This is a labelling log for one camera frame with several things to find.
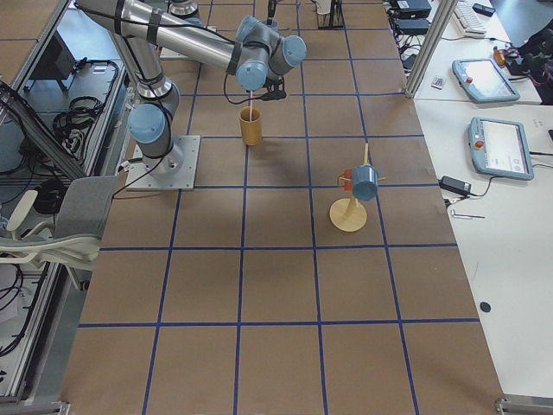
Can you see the black wire mug rack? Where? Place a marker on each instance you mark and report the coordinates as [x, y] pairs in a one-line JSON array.
[[333, 20]]

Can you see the wooden mug tree stand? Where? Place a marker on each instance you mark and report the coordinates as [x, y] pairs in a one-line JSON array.
[[349, 214]]

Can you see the white keyboard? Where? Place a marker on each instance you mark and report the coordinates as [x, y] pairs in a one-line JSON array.
[[466, 20]]

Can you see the orange mug on stand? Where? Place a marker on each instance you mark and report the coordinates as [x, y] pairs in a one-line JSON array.
[[344, 181]]

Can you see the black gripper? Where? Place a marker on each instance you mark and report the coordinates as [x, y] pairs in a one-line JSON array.
[[254, 92]]

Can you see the black power adapter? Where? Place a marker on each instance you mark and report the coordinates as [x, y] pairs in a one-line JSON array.
[[455, 186]]

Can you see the blue mug on stand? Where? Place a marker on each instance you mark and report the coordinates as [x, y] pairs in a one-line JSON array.
[[365, 182]]

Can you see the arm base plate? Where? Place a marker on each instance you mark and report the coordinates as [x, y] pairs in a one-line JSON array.
[[176, 171]]

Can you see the bamboo chopstick holder cup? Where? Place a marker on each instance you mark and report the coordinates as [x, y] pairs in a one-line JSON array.
[[250, 126]]

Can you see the teach pendant tablet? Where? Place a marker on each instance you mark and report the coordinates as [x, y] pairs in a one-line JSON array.
[[483, 81], [499, 148]]

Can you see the aluminium frame post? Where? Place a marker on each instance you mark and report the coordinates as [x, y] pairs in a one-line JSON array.
[[443, 12]]

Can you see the white mug on rack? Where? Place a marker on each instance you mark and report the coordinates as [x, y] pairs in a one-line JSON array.
[[323, 7]]

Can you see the allen key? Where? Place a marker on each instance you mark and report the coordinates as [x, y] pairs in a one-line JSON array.
[[456, 215]]

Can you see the grey office chair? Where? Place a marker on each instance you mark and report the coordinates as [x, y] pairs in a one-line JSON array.
[[73, 239]]

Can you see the blue-grey plastic cup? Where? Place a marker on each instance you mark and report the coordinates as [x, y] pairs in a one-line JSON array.
[[272, 24]]

